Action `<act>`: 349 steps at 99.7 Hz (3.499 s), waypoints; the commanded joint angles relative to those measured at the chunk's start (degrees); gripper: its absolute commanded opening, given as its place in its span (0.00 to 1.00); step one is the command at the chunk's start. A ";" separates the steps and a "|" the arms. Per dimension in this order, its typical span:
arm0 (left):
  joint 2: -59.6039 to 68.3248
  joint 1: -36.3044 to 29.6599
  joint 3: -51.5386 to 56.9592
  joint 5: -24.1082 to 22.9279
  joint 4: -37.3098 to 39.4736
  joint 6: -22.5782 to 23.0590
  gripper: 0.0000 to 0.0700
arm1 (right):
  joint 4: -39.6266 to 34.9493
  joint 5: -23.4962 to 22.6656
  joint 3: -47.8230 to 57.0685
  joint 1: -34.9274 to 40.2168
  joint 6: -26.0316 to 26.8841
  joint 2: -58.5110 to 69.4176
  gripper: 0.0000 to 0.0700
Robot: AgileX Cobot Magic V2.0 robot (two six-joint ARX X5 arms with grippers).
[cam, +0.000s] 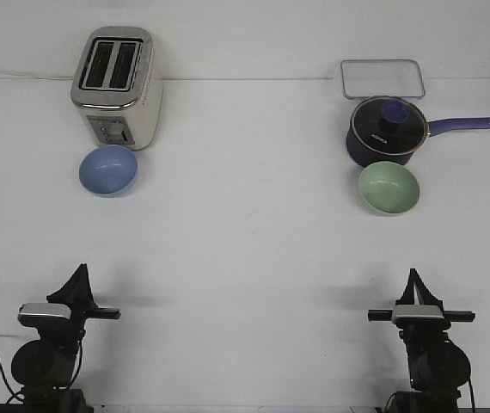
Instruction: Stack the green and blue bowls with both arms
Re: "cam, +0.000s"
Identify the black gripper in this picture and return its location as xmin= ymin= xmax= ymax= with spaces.
xmin=367 ymin=268 xmax=475 ymax=340
xmin=46 ymin=263 xmax=121 ymax=330

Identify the green bowl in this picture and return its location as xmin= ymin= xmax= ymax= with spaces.
xmin=358 ymin=161 xmax=420 ymax=216

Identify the blue bowl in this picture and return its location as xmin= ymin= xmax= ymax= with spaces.
xmin=78 ymin=145 xmax=138 ymax=198

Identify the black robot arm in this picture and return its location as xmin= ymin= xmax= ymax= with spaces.
xmin=11 ymin=263 xmax=120 ymax=412
xmin=367 ymin=268 xmax=475 ymax=412

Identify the glass saucepan lid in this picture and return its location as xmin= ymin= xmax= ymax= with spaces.
xmin=351 ymin=96 xmax=427 ymax=134

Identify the silver two-slot toaster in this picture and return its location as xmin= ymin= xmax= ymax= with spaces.
xmin=70 ymin=26 xmax=163 ymax=151

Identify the clear rectangular container lid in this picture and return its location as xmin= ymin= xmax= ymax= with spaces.
xmin=340 ymin=59 xmax=426 ymax=100

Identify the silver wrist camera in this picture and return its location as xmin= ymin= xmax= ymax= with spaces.
xmin=17 ymin=303 xmax=71 ymax=327
xmin=391 ymin=305 xmax=444 ymax=325

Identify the white toaster power cord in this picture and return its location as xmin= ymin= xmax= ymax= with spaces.
xmin=0 ymin=65 xmax=77 ymax=81

